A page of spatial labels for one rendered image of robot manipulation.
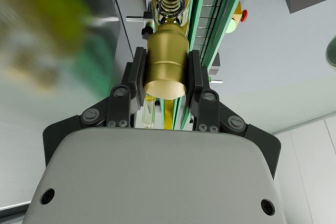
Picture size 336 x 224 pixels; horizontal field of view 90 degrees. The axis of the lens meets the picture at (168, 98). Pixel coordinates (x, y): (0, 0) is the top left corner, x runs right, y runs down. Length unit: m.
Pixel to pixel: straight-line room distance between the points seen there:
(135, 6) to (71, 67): 0.33
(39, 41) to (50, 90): 0.05
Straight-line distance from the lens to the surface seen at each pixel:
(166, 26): 0.23
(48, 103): 0.21
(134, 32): 0.60
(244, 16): 0.68
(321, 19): 0.90
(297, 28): 0.89
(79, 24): 0.27
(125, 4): 0.53
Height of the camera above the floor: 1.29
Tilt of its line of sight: 23 degrees down
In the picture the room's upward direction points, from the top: 178 degrees counter-clockwise
